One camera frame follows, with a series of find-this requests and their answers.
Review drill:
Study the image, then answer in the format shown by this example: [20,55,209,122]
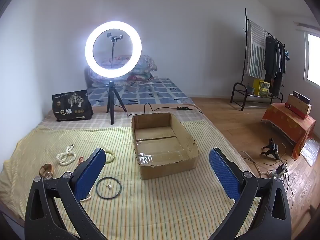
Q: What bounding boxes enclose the striped hanging towel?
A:
[245,20,266,79]

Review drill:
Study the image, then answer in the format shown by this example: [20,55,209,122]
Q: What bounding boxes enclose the yellow striped blanket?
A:
[0,120,260,240]

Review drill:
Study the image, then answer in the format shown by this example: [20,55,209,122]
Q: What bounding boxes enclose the blue patchwork bedsheet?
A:
[86,77,194,108]

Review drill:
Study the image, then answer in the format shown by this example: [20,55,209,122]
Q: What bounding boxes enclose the beige plaid sheet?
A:
[37,102,208,130]

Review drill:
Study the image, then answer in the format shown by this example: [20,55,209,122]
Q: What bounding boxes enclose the cardboard box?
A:
[131,112,199,180]

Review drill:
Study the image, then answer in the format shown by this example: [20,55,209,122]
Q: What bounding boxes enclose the white ring light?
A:
[85,21,142,78]

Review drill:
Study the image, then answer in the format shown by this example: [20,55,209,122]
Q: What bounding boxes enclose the beige and red box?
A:
[285,94,312,120]

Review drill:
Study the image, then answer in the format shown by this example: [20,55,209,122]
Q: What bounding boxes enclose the dark blue box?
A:
[293,91,312,105]

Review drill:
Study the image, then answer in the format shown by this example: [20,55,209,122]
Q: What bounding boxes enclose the small black floor tripod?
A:
[260,138,281,160]

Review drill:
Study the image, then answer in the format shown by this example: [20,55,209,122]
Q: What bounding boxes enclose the black ring bangle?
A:
[96,177,122,199]

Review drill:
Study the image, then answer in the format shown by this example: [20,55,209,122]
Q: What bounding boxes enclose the yellow crate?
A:
[252,79,270,96]

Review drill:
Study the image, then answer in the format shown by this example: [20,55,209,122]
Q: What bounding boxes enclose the folded floral quilts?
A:
[86,54,158,85]

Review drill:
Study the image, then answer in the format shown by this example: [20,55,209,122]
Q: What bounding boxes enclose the bubble wrap sheet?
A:
[299,137,313,167]

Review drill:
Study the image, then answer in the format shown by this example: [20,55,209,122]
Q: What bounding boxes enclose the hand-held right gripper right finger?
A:
[209,147,292,240]

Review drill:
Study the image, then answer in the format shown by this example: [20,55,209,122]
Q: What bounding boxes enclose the black charger plug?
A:
[275,162,288,175]

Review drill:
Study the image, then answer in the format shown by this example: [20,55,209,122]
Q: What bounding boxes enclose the pale green bead bracelet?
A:
[104,150,115,164]

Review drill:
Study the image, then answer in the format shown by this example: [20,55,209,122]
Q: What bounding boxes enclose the long white pearl necklace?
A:
[56,144,77,166]

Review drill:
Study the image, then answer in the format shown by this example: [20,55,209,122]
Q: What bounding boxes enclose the orange cloth covered table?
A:
[261,102,317,160]

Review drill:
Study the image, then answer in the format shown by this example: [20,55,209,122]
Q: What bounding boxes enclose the black cable with inline controller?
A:
[125,102,203,118]

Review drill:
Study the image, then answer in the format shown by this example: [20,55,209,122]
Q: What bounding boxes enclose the dark hanging clothes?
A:
[263,35,286,97]

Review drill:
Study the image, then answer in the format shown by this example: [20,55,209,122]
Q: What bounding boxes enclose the black phone holder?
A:
[107,32,123,68]

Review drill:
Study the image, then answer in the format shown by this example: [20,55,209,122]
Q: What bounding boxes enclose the window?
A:
[304,31,320,88]

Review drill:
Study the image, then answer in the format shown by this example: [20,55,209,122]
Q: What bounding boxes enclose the black clothes rack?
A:
[230,8,287,112]

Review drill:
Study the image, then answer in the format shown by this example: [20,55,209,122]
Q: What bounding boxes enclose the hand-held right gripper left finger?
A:
[24,148,107,240]

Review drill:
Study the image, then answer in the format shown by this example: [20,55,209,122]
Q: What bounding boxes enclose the black snack bag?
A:
[52,90,94,122]

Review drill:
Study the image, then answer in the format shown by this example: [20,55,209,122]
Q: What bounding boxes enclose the brown wristwatch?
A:
[39,164,55,180]

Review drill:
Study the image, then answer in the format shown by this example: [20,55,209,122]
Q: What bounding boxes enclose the loose floor cables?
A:
[239,142,295,205]

